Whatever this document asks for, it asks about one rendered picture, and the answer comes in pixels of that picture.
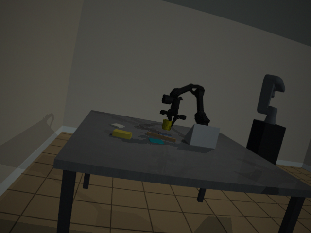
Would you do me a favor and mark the olive yellow rectangular block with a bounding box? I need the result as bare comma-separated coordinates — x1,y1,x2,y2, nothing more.
112,129,132,139

